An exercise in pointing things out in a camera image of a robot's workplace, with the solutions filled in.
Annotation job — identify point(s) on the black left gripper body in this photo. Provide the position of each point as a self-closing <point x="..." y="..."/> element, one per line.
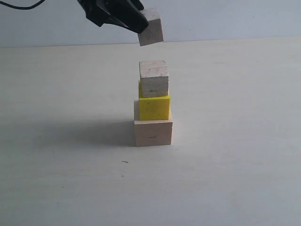
<point x="96" y="11"/>

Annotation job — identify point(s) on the small wooden cube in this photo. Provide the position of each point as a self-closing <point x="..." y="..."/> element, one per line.
<point x="153" y="33"/>

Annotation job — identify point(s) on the medium wooden cube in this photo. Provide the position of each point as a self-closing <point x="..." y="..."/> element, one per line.
<point x="154" y="78"/>

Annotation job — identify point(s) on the yellow cube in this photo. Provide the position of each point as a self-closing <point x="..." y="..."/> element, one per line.
<point x="153" y="108"/>

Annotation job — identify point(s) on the large wooden cube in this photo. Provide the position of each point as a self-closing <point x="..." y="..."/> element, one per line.
<point x="154" y="132"/>

